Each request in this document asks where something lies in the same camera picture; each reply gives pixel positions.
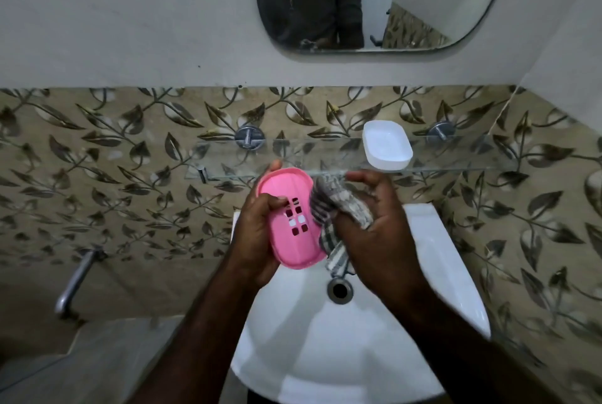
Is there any person's left hand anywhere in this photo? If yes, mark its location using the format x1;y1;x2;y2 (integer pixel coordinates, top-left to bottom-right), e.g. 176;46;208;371
227;159;288;289

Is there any chrome basin drain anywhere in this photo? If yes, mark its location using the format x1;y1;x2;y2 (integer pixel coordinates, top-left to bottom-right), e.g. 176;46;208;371
327;277;354;305

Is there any pink slotted soap dish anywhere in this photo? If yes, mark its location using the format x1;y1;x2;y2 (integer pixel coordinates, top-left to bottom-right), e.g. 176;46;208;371
258;167;328;271

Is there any white soap dish tray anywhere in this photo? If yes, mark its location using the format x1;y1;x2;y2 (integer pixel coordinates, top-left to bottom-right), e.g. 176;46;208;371
362;120;414;171

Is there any person's right hand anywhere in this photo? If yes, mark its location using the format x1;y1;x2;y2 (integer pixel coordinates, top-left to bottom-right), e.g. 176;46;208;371
332;169;430;311

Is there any glass wall shelf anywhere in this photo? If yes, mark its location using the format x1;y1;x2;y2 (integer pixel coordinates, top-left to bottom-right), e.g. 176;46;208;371
184;135;520;182

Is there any chrome shelf bracket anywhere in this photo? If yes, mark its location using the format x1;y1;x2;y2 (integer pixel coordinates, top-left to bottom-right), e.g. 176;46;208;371
427;120;456;142
235;125;265;151

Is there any white ceramic washbasin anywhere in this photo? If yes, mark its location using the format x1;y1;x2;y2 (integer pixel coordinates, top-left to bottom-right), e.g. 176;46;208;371
230;204;492;404

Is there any chrome wall tap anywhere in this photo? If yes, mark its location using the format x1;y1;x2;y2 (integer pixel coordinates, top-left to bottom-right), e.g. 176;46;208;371
55;248;108;320

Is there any person's left forearm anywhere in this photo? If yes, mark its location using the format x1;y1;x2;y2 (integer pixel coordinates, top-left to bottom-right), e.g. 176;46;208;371
126;262;266;404

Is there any person's right forearm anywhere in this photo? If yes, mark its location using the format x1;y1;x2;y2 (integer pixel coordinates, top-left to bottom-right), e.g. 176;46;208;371
397;293;565;404

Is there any checkered cleaning cloth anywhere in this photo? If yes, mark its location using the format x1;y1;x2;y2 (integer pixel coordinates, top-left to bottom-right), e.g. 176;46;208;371
309;175;375;279

